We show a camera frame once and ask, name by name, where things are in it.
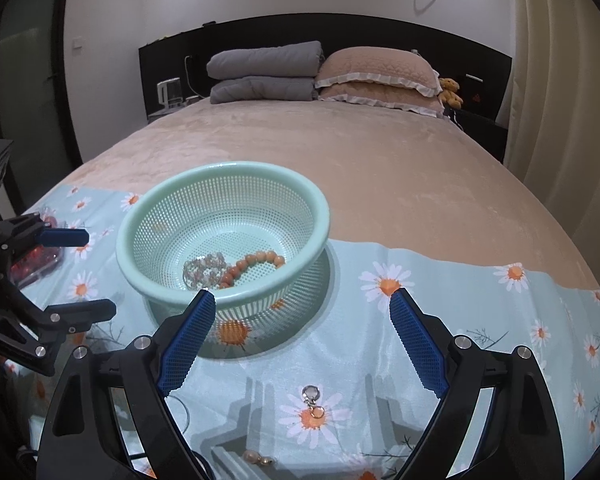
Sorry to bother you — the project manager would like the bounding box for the pink plush bed blanket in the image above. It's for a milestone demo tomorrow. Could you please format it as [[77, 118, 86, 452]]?
[[20, 96, 600, 292]]

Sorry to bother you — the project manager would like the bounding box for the grey folded quilt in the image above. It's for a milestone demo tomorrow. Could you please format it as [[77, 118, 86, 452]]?
[[209, 76, 317, 105], [206, 40, 326, 81]]

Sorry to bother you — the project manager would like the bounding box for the brown teddy bear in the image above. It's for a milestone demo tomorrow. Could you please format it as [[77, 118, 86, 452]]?
[[437, 77, 465, 110]]

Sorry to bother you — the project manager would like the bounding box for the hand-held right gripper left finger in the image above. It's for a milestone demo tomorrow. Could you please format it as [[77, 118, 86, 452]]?
[[37, 289, 216, 480]]

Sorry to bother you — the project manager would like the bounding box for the black headboard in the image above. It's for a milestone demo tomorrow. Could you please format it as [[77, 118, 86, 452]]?
[[138, 14, 513, 126]]

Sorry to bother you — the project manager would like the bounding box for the pearl gold earring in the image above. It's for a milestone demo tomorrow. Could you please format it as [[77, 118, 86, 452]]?
[[242, 450, 277, 467]]

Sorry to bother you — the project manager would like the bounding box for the green plastic mesh basket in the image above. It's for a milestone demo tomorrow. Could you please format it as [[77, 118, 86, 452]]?
[[116, 161, 332, 341]]

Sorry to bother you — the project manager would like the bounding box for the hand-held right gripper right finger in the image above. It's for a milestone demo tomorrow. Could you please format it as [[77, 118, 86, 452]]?
[[389, 289, 566, 480]]

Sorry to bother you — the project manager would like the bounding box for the black nightstand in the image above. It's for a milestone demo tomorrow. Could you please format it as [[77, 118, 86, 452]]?
[[450, 107, 510, 166]]

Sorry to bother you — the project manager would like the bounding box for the white electric kettle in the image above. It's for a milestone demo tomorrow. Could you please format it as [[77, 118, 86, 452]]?
[[156, 77, 182, 110]]

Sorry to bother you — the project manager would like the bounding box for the silver clasp gold charm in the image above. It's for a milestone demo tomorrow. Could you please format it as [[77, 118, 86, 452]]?
[[302, 384, 327, 421]]

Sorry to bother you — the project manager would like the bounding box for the clear box of red beads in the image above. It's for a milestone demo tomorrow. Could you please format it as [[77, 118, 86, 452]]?
[[7, 215, 68, 288]]

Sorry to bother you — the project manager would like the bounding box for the orange bead bracelet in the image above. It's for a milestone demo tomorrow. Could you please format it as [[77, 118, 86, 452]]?
[[219, 251, 287, 290]]

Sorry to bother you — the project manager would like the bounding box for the clear crystal bead bracelet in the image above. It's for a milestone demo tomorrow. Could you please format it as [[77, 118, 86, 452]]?
[[182, 252, 230, 291]]

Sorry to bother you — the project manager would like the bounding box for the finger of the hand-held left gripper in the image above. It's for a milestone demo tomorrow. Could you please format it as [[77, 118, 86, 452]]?
[[0, 280, 117, 377], [0, 212, 91, 282]]

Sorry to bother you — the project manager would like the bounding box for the cream curtain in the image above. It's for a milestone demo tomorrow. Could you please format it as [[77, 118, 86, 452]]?
[[500, 0, 600, 292]]

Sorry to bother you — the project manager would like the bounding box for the floral light blue cloth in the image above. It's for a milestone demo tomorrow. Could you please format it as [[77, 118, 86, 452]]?
[[0, 185, 600, 480]]

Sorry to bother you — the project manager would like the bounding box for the pink frilled pillow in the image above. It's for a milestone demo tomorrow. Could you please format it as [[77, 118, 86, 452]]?
[[316, 84, 446, 119], [314, 46, 443, 97]]

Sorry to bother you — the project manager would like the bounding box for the dark framed glass door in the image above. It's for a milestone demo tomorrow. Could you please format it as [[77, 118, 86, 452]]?
[[0, 0, 84, 171]]

